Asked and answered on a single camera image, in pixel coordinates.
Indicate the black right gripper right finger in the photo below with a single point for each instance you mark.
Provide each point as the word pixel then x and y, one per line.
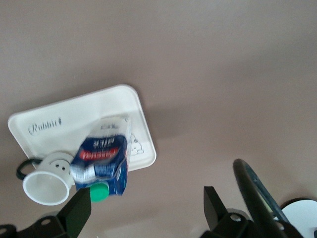
pixel 215 215

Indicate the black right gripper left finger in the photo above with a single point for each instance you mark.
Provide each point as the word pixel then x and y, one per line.
pixel 74 213

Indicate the blue milk carton green cap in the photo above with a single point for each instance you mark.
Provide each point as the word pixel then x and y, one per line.
pixel 104 153

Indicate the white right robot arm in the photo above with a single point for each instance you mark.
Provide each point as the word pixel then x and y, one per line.
pixel 299 215

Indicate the white rabbit print tray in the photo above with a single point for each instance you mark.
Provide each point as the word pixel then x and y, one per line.
pixel 74 116

